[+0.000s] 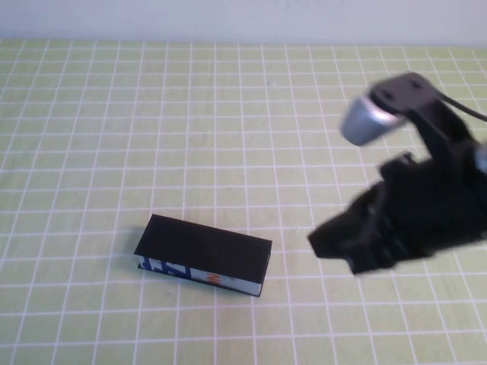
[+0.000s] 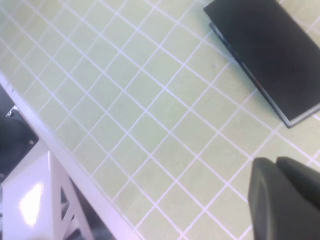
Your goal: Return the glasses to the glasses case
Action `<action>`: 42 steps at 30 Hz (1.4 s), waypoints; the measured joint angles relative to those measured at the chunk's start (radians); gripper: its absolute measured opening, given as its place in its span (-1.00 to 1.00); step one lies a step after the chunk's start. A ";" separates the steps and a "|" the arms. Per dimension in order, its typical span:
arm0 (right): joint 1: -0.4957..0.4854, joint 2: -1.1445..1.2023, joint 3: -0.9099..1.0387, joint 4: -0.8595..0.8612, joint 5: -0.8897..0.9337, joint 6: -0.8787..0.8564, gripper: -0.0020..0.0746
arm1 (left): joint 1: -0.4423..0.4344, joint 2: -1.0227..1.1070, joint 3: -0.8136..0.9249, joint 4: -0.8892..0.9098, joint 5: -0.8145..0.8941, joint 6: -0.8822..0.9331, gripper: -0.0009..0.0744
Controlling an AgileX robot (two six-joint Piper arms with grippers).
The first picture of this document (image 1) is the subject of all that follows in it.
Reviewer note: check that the black printed glasses case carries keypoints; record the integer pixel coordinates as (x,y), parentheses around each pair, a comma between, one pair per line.
(205,247)

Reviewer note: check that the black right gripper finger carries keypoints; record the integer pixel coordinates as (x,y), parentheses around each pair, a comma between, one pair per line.
(342,228)
(374,260)

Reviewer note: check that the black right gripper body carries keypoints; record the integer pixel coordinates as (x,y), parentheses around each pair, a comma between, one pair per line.
(430,205)

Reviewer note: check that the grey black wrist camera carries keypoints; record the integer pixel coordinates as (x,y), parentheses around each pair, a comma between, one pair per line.
(369,118)

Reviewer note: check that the green checked tablecloth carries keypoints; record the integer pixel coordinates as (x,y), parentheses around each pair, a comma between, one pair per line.
(114,114)

